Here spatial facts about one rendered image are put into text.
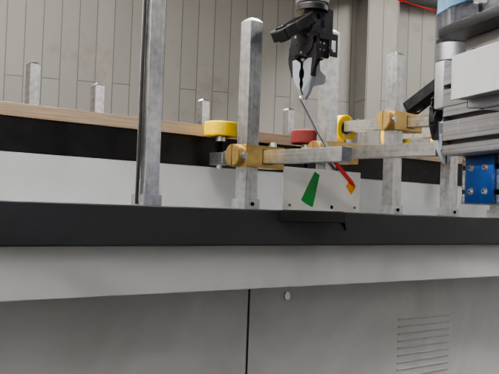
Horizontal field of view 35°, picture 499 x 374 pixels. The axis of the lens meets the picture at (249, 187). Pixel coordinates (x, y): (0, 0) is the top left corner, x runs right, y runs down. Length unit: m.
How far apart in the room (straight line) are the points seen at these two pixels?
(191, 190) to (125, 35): 4.79
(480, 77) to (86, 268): 0.80
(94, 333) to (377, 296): 0.95
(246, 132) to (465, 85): 0.65
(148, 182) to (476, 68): 0.69
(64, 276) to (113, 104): 5.06
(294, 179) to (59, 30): 4.92
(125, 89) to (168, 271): 4.98
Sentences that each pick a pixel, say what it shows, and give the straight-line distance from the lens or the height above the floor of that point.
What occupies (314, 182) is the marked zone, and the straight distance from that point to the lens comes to 1.86.
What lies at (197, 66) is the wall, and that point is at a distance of 6.69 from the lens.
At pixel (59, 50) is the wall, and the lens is 6.56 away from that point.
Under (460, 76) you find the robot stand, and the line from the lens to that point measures 1.24.
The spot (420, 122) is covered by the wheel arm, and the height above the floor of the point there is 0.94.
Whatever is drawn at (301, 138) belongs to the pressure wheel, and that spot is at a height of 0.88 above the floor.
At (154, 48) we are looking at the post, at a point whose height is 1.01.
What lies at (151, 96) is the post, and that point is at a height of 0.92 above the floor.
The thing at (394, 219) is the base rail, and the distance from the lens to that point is 2.05.
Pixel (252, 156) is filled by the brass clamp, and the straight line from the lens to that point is 1.73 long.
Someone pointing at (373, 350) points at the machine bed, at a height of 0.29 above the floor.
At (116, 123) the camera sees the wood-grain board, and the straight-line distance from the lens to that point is 1.78.
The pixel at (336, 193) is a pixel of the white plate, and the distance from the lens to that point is 1.91.
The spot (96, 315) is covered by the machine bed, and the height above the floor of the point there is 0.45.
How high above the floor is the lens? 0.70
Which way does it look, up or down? 1 degrees up
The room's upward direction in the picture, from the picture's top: 2 degrees clockwise
